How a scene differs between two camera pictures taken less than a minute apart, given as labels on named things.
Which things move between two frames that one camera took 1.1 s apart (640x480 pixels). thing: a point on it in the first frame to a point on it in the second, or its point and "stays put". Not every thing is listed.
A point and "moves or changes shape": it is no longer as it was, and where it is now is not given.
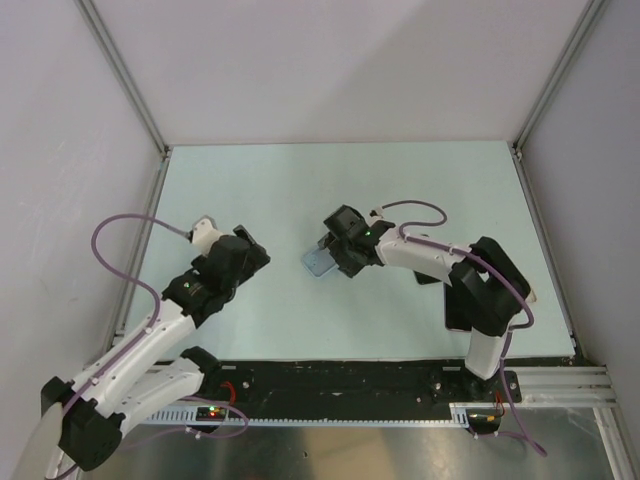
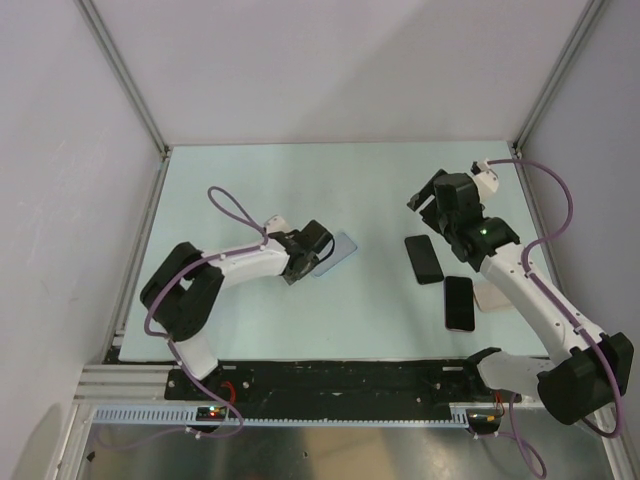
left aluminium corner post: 105,37 stays put
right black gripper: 350,266 to 420,197
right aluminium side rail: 549,252 stays put
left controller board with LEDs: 211,413 stays put
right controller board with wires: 483,420 stays put
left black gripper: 258,252 to 291,278
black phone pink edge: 458,309 stays put
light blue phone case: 320,262 moves or changes shape
